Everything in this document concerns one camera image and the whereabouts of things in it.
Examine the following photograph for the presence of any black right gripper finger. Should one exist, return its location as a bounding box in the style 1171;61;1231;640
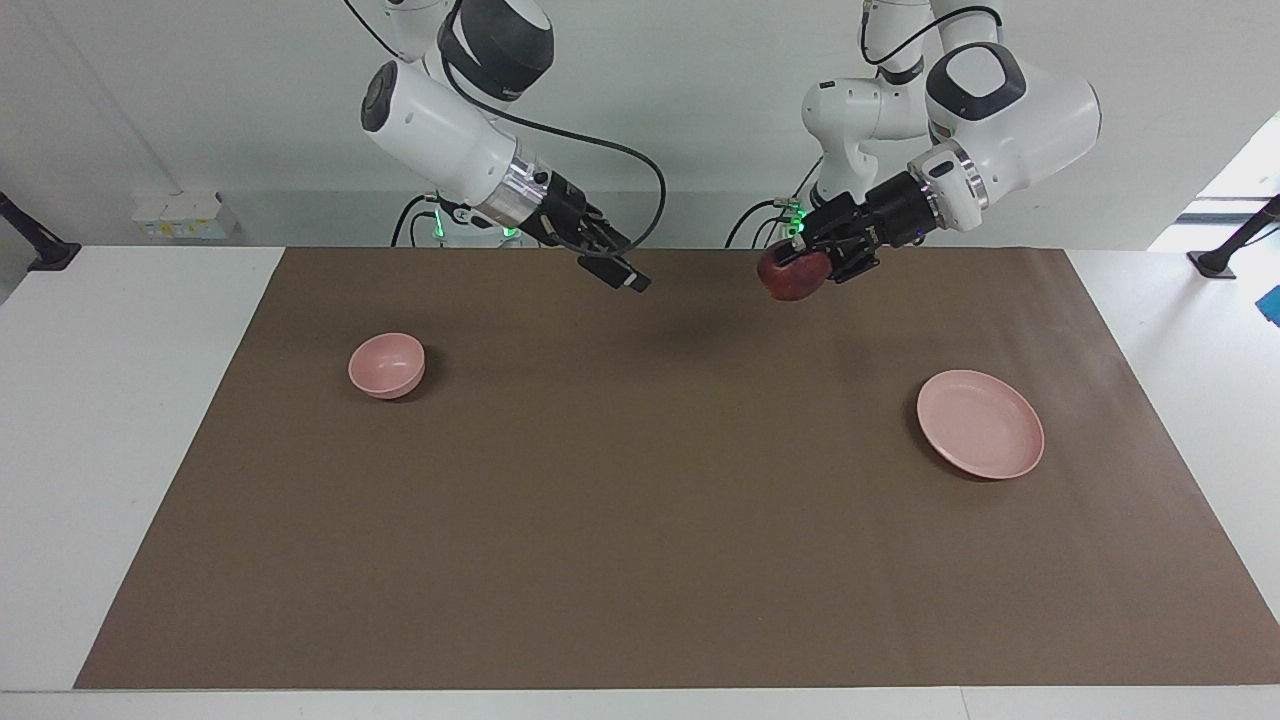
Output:
585;212;634;257
577;254;652;294

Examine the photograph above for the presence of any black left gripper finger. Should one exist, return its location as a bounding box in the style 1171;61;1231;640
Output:
788;200;853;265
825;248;882;287

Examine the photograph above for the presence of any dark red apple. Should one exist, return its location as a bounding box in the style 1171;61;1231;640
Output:
757;245;833;303

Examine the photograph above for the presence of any pink round plate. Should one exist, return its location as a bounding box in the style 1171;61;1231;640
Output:
917;370;1046;480

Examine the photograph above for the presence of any pink bowl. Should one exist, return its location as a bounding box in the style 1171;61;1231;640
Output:
348;333;426;400

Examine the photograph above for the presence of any brown paper table mat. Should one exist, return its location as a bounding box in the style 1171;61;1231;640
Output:
75;247;1280;691

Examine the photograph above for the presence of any black base cable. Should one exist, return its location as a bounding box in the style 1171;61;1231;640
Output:
391;195;442;249
726;198;803;249

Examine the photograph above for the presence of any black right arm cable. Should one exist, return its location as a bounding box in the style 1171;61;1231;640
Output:
440;0;669;259

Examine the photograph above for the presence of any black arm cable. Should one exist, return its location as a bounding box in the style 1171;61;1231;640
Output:
440;0;669;259
858;4;1003;73

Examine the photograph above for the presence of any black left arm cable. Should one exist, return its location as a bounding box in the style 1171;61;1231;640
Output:
858;4;1003;73

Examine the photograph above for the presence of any black camera stand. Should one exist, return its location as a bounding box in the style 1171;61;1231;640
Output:
0;192;82;273
1190;195;1280;280

